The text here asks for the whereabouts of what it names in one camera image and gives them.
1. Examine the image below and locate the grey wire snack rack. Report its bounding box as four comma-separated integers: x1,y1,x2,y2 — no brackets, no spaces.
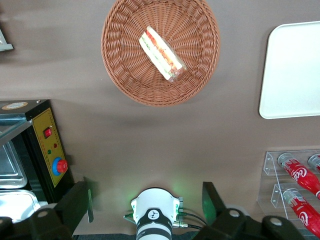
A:
0,26,15,53

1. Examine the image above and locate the black arm base cable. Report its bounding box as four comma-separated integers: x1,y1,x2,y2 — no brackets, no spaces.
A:
172,210,209,230

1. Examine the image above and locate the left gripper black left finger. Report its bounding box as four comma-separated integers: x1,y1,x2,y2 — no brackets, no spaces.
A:
0,176,95,240

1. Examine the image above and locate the beige plastic tray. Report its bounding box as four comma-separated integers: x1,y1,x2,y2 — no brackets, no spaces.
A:
258,20,320,120

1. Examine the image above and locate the triangle sandwich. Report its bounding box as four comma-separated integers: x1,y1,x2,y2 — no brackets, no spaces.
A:
138,25,188,84

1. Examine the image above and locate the clear acrylic bottle rack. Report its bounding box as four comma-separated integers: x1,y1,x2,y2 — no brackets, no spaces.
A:
256,149,320,239

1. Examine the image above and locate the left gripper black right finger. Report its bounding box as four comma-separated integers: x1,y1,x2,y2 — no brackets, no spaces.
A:
189,181,310,240

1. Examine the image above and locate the red rocker switch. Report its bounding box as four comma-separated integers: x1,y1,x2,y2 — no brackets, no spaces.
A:
42,126,54,140

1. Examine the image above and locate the steel warmer pan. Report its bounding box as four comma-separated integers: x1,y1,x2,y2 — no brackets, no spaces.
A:
0,140,28,190
0,188,42,224

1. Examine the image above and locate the red cola bottle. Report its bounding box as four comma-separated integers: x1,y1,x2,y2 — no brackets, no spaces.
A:
307,153,320,175
276,152,320,201
282,187,320,239

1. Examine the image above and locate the red knob with blue ring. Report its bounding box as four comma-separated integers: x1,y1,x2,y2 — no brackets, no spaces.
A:
51,156,69,176

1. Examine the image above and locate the large brown wicker basket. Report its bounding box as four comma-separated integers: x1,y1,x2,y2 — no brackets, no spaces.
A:
100,0,222,108

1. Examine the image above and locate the black food warmer cabinet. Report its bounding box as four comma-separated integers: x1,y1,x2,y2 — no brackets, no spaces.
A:
0,99,76,224

